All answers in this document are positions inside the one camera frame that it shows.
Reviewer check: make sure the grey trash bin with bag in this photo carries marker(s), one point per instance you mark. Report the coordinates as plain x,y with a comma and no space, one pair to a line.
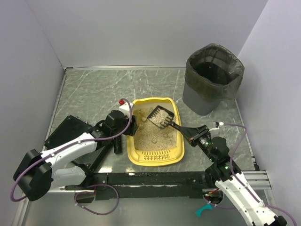
212,74

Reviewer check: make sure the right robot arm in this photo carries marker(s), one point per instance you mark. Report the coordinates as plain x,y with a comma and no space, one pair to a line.
226,175

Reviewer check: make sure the teal plastic piece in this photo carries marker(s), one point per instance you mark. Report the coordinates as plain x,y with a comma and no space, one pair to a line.
200,211

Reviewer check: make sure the black slotted litter scoop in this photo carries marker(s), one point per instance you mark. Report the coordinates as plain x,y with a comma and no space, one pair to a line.
162,118

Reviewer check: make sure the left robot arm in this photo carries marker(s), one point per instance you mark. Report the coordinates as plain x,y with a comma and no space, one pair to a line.
40,172

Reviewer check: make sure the yellow litter box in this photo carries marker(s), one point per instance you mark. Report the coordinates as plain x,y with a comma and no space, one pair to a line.
156,158

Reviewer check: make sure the black glitter microphone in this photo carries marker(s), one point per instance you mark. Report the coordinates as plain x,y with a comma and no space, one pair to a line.
117,145

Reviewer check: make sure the black ribbed tray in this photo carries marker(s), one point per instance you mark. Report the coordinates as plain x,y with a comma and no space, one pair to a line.
70,128

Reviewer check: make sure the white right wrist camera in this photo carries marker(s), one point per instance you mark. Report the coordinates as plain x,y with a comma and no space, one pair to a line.
216,125

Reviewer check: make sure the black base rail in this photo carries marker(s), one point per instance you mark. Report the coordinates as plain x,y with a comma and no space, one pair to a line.
150,184

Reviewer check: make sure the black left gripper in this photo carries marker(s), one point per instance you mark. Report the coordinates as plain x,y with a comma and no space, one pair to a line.
132,125

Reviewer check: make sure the aluminium frame rail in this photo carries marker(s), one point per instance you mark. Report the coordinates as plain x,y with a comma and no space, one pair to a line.
258,179

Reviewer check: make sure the cat litter pellets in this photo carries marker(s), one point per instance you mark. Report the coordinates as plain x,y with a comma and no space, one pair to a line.
149,137

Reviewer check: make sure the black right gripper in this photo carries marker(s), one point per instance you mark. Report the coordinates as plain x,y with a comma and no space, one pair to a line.
196,135

